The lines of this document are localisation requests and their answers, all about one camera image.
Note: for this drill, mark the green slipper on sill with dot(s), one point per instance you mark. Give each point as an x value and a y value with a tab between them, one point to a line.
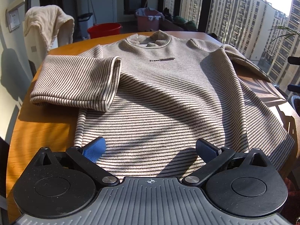
190	26
179	20

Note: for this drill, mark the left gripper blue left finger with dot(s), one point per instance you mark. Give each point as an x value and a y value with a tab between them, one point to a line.
85	158

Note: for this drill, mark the pink laundry basket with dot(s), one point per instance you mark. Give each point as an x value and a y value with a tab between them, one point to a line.
148	19

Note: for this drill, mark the wall socket plate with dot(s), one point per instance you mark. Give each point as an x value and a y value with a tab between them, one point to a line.
13	19

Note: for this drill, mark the beige towel on chair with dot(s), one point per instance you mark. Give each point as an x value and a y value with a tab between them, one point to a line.
46	26

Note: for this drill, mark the striped beige sweater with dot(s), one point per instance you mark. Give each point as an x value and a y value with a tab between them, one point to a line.
151	98

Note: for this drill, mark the white trash bin black lid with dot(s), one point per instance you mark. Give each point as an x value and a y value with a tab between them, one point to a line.
85	22

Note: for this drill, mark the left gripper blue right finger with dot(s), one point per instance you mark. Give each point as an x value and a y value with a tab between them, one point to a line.
215	158

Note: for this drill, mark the red plastic bucket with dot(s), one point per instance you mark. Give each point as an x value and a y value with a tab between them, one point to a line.
103	30

